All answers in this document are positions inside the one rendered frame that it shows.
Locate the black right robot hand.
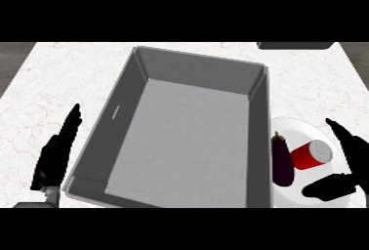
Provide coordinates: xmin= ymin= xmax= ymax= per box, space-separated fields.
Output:
xmin=301 ymin=117 xmax=369 ymax=202

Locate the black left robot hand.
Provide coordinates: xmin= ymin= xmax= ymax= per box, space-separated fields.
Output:
xmin=29 ymin=103 xmax=84 ymax=192

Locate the red can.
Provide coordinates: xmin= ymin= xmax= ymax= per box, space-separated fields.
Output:
xmin=289 ymin=139 xmax=335 ymax=171

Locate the white plate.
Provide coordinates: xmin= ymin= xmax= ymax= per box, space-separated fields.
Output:
xmin=270 ymin=116 xmax=355 ymax=209

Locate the grey open box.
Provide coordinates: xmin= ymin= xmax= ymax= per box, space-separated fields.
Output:
xmin=62 ymin=45 xmax=274 ymax=209

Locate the dark purple eggplant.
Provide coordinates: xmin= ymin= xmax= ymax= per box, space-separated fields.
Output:
xmin=270 ymin=131 xmax=295 ymax=188

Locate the dark grey appliance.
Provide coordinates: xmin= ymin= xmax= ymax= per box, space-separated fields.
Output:
xmin=256 ymin=41 xmax=335 ymax=51

